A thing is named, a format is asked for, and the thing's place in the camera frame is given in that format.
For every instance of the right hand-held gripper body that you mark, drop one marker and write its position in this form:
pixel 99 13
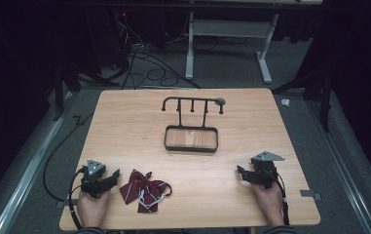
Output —
pixel 265 170

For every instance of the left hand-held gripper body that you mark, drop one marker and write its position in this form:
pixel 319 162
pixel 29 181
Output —
pixel 92 179

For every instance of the dark red striped bow tie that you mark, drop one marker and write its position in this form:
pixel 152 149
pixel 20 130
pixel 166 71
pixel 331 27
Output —
pixel 144 191

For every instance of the black metal hook rack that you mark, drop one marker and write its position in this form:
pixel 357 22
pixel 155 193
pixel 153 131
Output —
pixel 192 127

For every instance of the person's left hand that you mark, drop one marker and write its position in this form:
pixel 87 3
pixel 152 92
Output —
pixel 91 208

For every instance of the person's right hand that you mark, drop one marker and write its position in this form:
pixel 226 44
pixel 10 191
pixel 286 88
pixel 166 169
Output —
pixel 269 203

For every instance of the grey tape strip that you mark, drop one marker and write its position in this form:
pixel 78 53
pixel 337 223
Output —
pixel 310 194
pixel 63 203

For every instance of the person's left sleeve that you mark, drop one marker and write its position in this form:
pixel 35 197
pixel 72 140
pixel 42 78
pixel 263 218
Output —
pixel 89 230

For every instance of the person's sleeve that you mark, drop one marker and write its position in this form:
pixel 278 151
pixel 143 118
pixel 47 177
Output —
pixel 278 229
pixel 89 230

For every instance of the person's right sleeve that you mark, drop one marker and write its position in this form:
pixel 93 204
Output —
pixel 278 229

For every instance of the crumpled white paper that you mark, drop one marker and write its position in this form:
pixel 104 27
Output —
pixel 285 102

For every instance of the black tripod stand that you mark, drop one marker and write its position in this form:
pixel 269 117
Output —
pixel 316 94
pixel 63 87

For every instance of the white metal table frame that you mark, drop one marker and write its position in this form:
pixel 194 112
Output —
pixel 230 45

